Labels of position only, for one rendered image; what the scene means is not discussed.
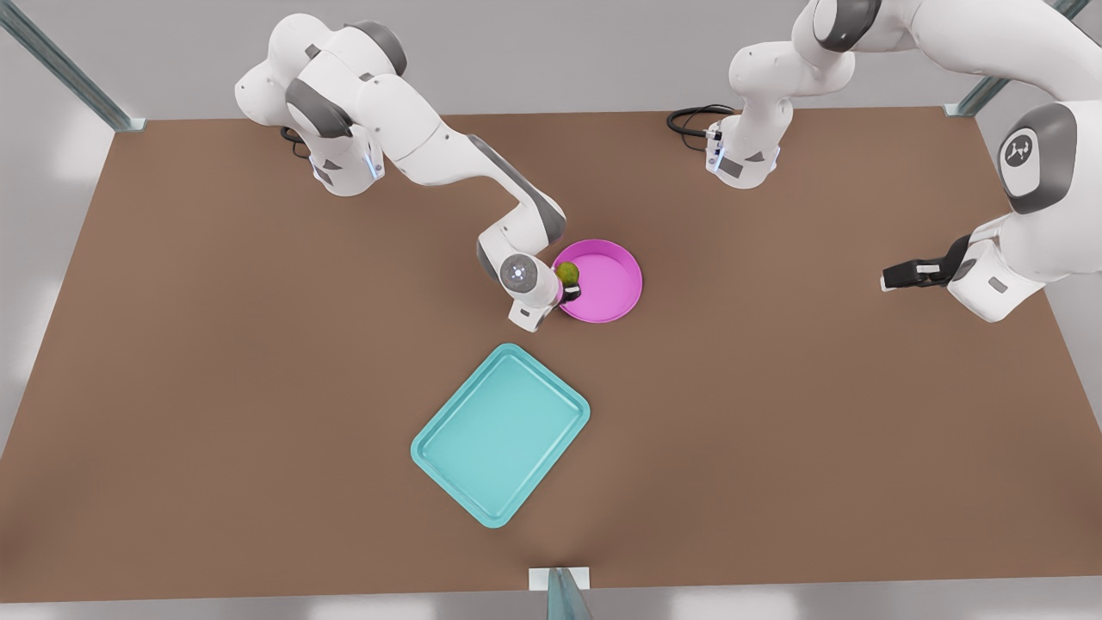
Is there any pink round plate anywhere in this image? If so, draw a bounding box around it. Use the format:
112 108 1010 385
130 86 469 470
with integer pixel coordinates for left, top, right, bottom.
551 239 644 325

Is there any teal rectangular tray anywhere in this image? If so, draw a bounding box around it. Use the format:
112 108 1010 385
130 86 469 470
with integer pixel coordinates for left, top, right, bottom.
411 343 591 529

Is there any silver frame post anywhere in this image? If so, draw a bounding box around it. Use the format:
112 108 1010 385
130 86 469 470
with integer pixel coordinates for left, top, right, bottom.
944 0 1091 118
528 567 593 620
0 0 147 133

